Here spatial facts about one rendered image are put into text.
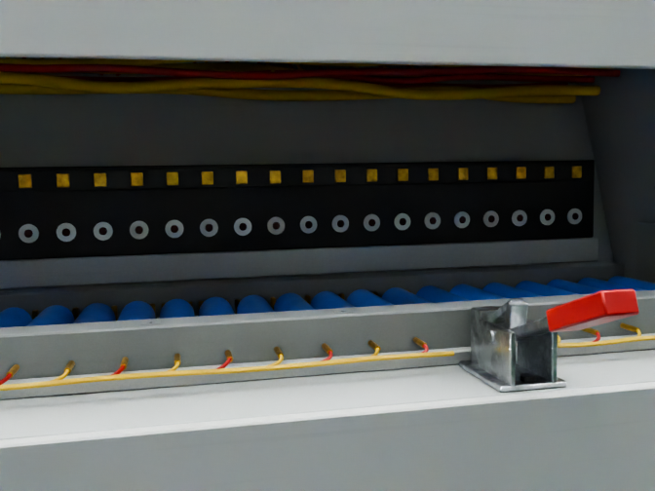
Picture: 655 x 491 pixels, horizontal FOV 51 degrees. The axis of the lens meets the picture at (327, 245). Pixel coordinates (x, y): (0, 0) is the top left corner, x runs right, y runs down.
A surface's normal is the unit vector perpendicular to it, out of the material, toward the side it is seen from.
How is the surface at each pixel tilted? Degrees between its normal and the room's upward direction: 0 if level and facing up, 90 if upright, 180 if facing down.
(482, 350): 90
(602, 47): 110
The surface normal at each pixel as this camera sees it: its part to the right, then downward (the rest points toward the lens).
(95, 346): 0.21, 0.08
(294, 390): -0.02, -1.00
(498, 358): -0.98, 0.04
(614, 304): 0.19, -0.26
